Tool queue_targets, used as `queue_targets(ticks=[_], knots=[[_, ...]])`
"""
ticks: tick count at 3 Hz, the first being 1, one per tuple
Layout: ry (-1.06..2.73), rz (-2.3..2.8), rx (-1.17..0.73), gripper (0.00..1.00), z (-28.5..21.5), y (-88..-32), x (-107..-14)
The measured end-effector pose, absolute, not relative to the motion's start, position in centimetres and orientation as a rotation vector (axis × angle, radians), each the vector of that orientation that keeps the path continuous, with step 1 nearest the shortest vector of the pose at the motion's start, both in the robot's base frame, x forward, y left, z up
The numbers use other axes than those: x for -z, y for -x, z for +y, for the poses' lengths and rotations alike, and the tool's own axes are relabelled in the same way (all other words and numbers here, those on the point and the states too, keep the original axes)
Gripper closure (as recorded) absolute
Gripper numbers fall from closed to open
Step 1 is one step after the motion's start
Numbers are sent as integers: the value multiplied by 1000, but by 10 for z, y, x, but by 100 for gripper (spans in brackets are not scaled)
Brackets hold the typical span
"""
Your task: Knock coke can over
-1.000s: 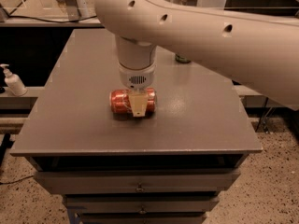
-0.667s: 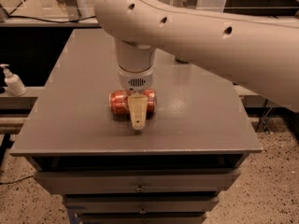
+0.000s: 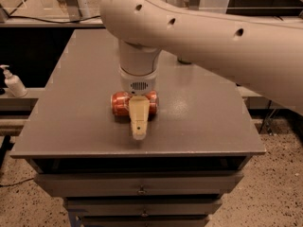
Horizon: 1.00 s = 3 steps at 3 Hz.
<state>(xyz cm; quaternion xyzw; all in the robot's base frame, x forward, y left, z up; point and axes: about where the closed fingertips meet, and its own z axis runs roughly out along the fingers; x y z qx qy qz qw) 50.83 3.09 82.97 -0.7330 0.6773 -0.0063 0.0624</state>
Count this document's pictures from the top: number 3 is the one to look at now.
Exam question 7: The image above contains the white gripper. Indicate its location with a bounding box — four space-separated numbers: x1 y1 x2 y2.
119 68 157 140

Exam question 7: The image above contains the red coke can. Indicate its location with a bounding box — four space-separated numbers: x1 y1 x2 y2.
111 91 159 116

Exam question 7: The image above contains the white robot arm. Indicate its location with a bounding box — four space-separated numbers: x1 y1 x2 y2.
100 0 303 114

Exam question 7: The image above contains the grey drawer cabinet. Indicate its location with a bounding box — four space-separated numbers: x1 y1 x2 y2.
12 29 265 227

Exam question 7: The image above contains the white pump bottle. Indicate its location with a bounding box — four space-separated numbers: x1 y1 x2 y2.
0 64 27 97

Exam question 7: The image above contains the black cable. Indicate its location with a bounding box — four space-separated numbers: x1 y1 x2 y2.
9 0 102 25

